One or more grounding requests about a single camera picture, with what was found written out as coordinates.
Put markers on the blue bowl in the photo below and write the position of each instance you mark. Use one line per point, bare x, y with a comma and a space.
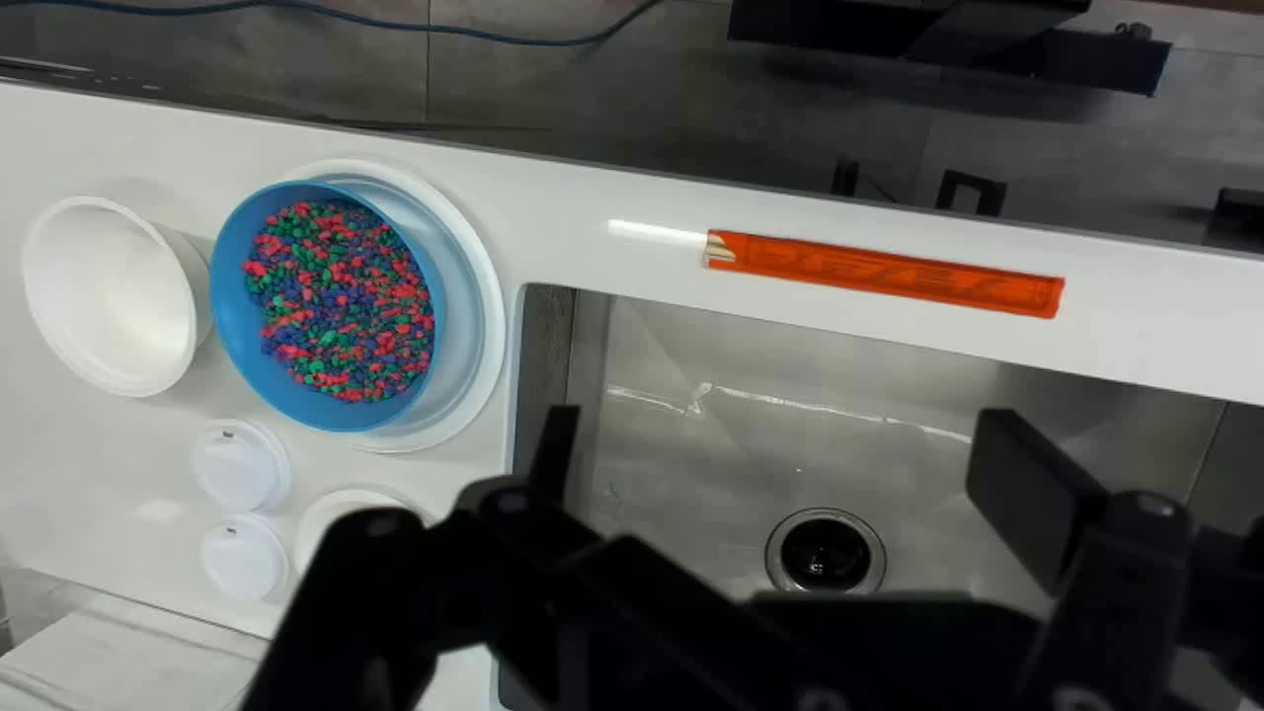
250, 356

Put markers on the small white round cap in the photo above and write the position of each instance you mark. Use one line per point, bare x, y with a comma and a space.
238, 464
241, 559

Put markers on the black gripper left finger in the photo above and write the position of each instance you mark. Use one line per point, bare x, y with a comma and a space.
554, 455

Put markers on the black floor bracket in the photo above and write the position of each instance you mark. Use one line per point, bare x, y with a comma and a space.
974, 193

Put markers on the stainless steel sink basin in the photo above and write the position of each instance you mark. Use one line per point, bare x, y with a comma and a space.
736, 435

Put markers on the white empty bowl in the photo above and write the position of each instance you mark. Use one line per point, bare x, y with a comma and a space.
104, 296

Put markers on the round sink drain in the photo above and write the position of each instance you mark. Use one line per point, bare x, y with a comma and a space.
823, 549

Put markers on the black frame beam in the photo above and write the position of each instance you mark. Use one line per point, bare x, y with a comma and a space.
949, 39

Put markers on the multicoloured beads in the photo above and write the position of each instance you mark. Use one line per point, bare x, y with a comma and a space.
340, 300

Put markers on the orange rectangular sticker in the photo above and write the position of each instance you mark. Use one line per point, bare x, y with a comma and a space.
881, 272

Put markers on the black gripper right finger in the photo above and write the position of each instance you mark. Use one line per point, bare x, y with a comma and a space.
1034, 499

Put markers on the white plate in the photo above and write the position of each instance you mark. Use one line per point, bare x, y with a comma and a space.
491, 318

